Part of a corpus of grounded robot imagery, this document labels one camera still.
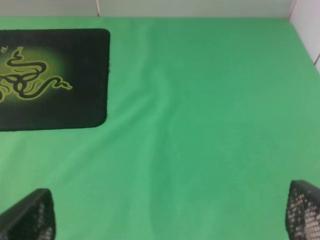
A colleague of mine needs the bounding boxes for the black green logo mouse pad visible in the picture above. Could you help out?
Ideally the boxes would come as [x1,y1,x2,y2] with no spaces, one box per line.
[0,28,111,132]

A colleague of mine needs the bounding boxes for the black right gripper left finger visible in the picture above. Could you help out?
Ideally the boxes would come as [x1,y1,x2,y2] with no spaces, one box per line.
[0,188,57,240]

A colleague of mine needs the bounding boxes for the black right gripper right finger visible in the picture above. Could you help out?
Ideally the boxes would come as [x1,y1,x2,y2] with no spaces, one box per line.
[285,180,320,240]

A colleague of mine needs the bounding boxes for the green table cloth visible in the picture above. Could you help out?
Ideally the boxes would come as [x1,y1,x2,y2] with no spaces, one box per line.
[0,17,320,240]

